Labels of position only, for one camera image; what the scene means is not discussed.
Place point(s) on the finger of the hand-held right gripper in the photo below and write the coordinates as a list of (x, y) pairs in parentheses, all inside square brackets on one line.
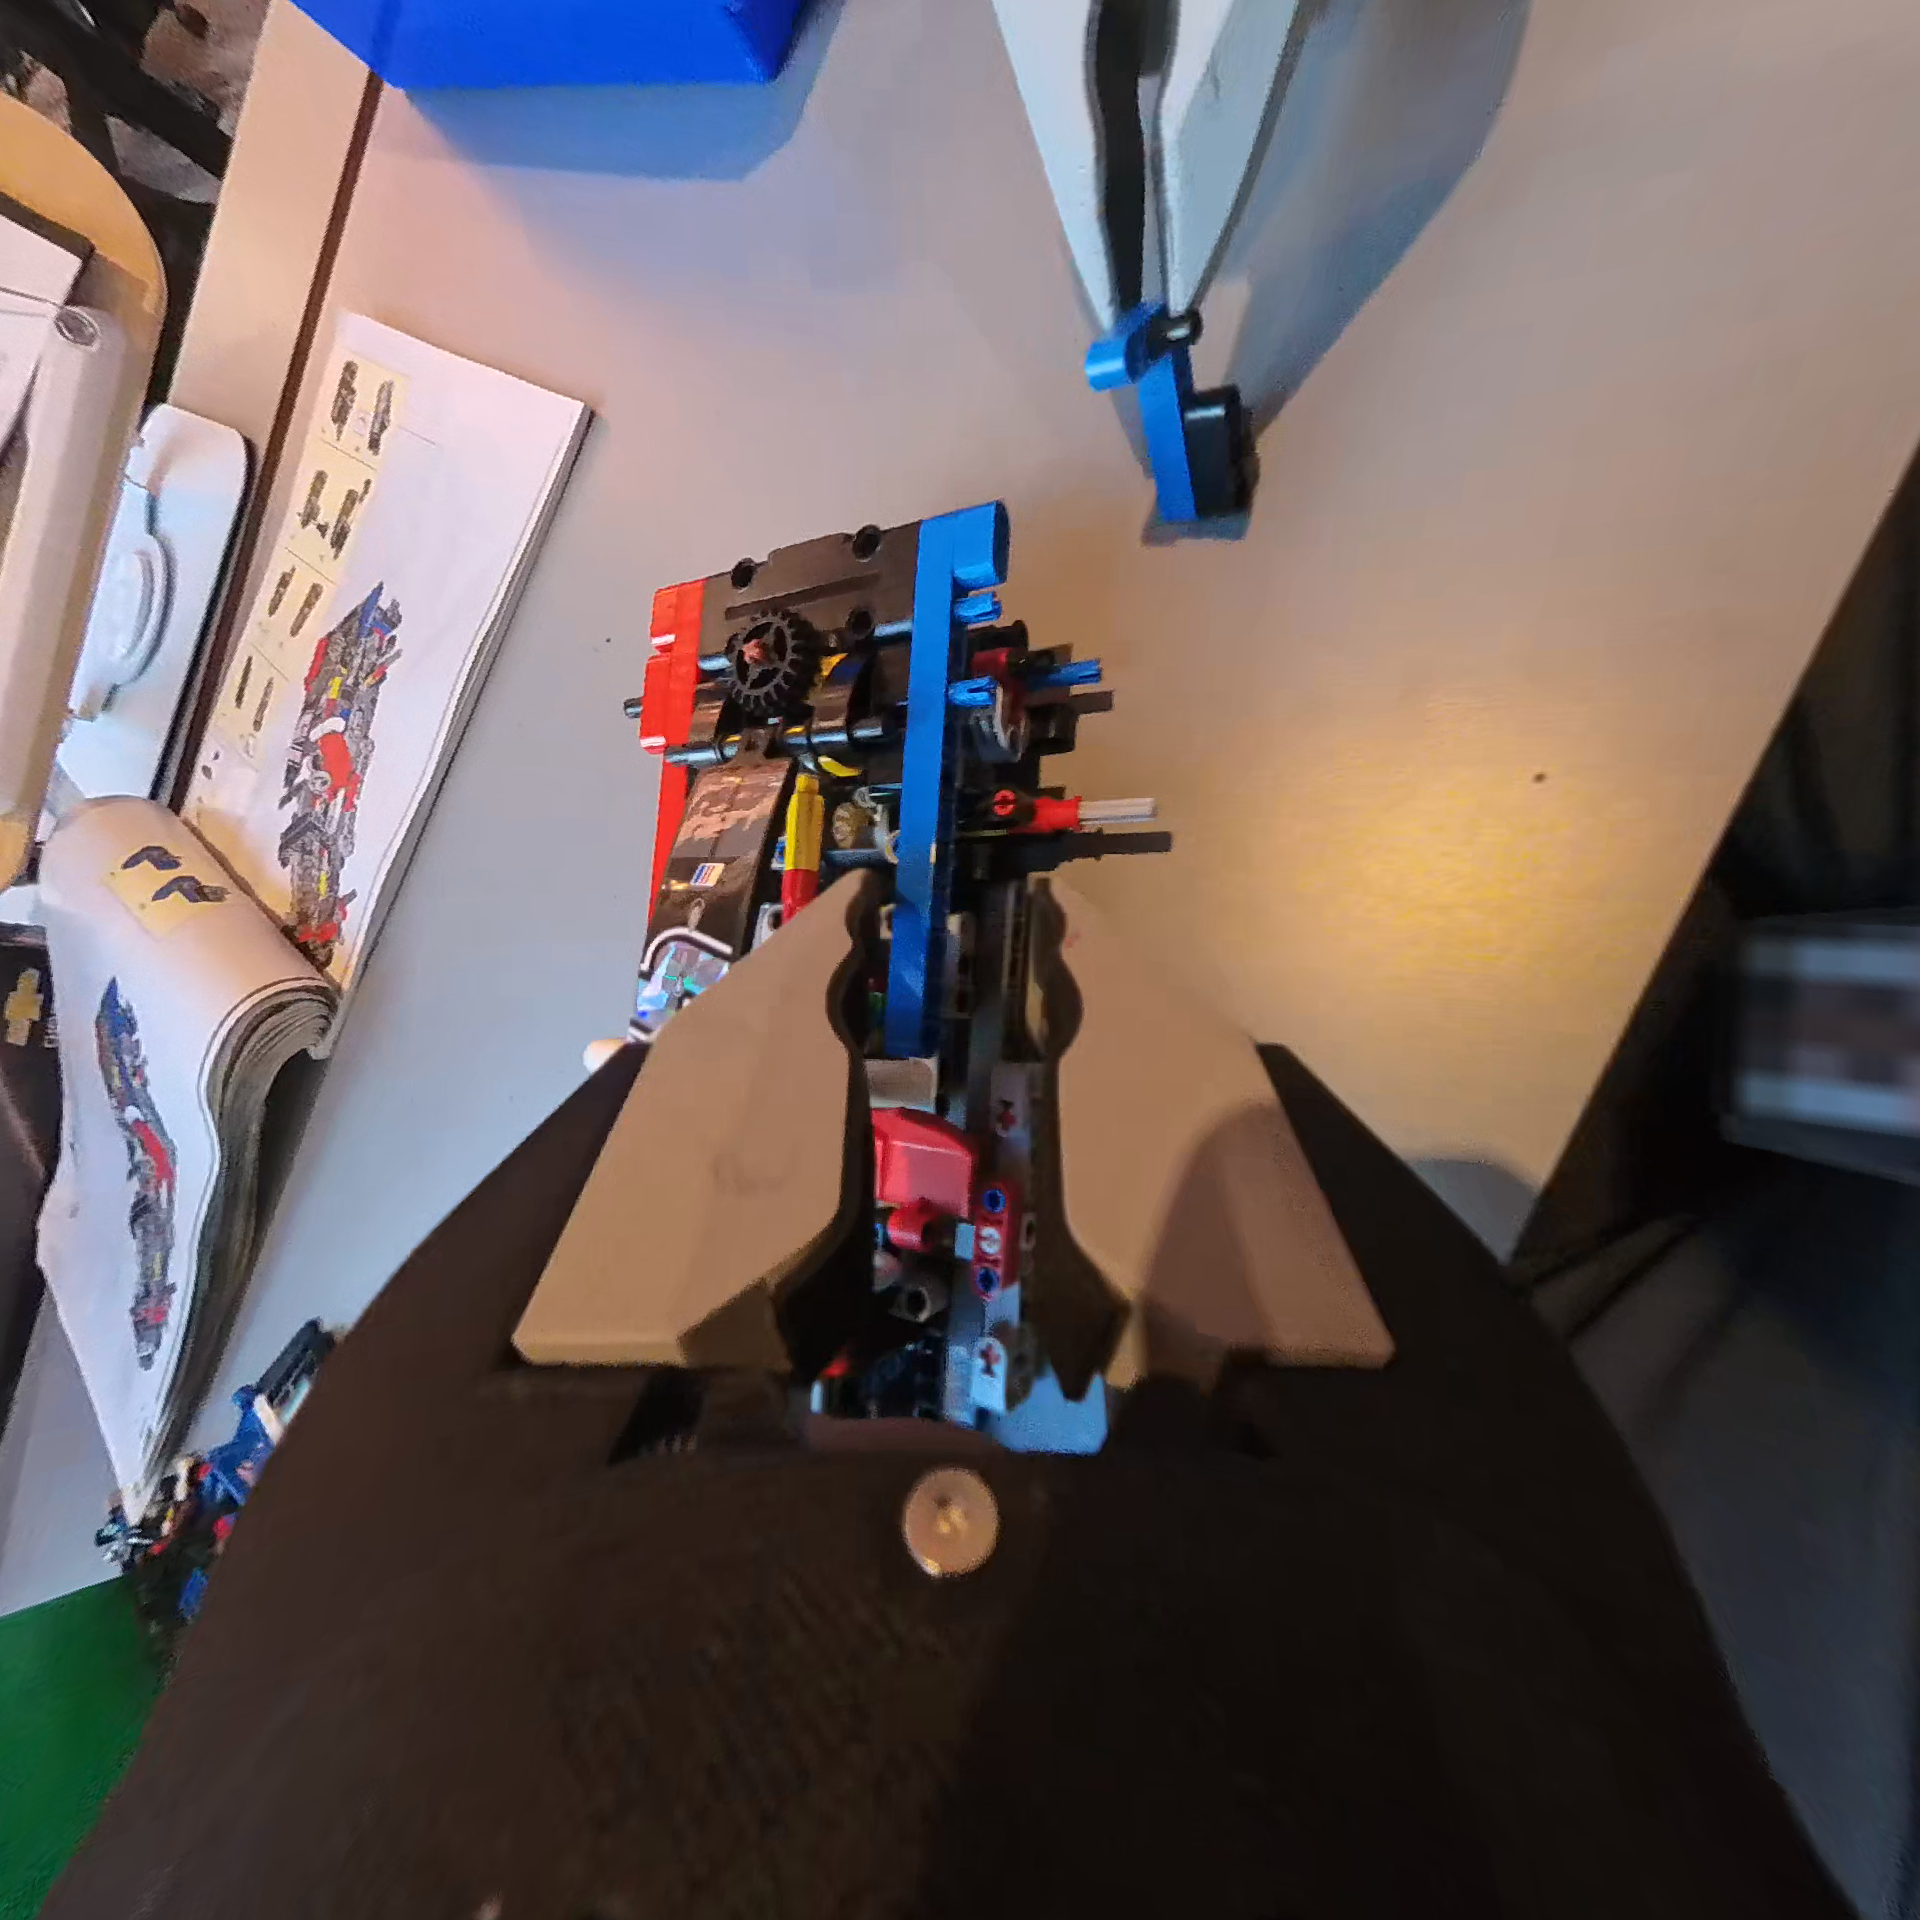
[(1060, 107), (1233, 107)]

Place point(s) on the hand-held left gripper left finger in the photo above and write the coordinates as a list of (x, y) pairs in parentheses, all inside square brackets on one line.
[(705, 1186)]

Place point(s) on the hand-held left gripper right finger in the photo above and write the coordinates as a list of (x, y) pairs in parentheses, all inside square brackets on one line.
[(1215, 1203)]

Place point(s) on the blue L-shaped toy beam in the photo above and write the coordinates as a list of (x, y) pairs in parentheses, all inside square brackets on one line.
[(1168, 435)]

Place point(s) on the partly built toy car chassis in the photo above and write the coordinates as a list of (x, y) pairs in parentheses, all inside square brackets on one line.
[(931, 721)]

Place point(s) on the blue plastic bin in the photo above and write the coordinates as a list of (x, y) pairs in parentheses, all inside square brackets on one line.
[(569, 38)]

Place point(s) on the pile of loose toy pieces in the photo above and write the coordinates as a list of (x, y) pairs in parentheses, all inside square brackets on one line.
[(211, 1502)]

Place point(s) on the open building instruction booklet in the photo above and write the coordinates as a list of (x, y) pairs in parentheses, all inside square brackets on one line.
[(391, 675)]

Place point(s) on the toy car set box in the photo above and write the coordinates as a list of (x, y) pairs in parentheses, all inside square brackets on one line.
[(24, 1126)]

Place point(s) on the white stand base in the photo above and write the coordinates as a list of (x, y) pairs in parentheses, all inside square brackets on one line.
[(179, 571)]

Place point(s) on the green plastic bin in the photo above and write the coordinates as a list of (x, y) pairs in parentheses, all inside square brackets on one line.
[(67, 1726)]

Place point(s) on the wooden document stand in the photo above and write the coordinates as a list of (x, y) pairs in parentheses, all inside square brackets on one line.
[(119, 256)]

